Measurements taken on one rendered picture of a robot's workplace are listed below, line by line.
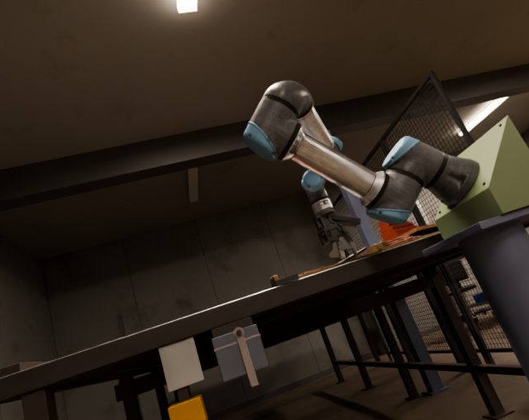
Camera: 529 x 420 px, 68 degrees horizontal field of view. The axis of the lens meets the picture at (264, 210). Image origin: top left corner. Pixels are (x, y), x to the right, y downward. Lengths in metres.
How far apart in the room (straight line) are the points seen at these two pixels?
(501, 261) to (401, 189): 0.31
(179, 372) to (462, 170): 0.97
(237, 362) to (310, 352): 5.43
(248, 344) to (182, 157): 3.14
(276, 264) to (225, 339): 5.51
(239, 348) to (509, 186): 0.84
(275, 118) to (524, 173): 0.67
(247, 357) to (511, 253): 0.75
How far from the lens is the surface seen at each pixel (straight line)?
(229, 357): 1.17
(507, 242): 1.21
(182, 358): 1.20
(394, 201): 1.15
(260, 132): 1.06
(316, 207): 1.50
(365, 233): 3.52
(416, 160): 1.20
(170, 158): 4.12
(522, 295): 1.21
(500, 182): 1.18
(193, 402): 1.18
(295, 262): 6.72
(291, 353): 6.50
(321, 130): 1.31
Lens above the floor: 0.77
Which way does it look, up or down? 18 degrees up
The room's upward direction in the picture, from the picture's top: 20 degrees counter-clockwise
